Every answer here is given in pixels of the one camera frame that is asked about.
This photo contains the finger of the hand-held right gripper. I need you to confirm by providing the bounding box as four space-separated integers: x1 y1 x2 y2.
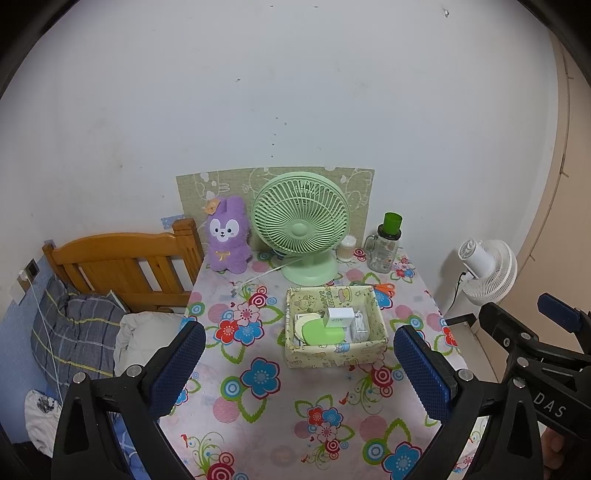
478 302 546 371
537 292 591 357

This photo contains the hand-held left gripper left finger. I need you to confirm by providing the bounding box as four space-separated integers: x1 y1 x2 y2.
52 320 207 480

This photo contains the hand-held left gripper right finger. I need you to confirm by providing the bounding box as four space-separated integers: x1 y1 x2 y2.
393 325 543 480

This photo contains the clear cotton swab box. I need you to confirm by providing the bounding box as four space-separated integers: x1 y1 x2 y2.
350 310 372 343

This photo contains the cartoon printed storage box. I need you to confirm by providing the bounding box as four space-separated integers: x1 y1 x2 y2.
284 285 389 368

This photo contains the large white charger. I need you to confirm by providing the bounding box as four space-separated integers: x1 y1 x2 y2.
322 308 355 329

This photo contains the green apple-shaped case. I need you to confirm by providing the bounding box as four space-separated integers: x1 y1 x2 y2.
300 318 345 346

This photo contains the cream round cartoon case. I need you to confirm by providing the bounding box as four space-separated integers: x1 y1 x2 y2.
294 313 319 344

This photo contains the person's right hand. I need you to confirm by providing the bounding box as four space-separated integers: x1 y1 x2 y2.
542 428 560 463

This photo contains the white pillow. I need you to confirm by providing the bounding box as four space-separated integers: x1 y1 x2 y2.
113 311 190 377

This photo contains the white standing fan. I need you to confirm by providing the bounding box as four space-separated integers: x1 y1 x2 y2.
457 237 518 306

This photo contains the floral tablecloth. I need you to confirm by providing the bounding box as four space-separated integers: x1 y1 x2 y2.
157 247 472 480

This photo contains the blue bed sheet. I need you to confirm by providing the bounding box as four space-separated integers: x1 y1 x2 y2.
108 411 148 480

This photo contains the grey plaid pillow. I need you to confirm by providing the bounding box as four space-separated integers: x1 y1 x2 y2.
30 277 127 386

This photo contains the purple plush bunny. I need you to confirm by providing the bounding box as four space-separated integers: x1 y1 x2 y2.
204 195 254 276

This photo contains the glass jar with green lid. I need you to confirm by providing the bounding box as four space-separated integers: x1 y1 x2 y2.
364 212 403 274

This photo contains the wooden bed headboard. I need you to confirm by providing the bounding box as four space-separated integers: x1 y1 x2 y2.
42 219 204 315

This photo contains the white printed garment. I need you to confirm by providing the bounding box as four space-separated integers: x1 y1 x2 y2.
23 390 63 457

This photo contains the green desk fan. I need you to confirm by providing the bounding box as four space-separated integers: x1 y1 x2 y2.
252 172 350 287

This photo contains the black fan cable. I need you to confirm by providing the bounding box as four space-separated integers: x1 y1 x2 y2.
445 270 469 315

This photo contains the white desk fan cable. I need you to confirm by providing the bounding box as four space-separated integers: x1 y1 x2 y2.
231 258 296 296

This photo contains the white charging cable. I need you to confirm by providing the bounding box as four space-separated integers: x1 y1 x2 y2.
28 277 63 402

